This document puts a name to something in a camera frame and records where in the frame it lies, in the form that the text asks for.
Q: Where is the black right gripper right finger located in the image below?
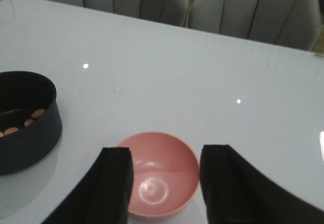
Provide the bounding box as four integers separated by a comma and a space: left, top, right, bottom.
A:
200, 145, 323, 223

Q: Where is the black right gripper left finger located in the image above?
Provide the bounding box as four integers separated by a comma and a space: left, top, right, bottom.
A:
44, 147, 134, 223

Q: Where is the pink plastic bowl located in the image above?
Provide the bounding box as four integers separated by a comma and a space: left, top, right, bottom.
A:
117, 131, 199, 222

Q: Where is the orange ham slices pile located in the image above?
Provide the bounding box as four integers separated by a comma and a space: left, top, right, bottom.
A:
1, 108, 46, 137

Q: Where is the dark blue saucepan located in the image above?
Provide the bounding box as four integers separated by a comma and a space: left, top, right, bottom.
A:
1, 71, 62, 175

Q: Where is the right grey upholstered chair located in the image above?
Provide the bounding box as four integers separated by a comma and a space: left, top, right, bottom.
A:
189, 0, 321, 51

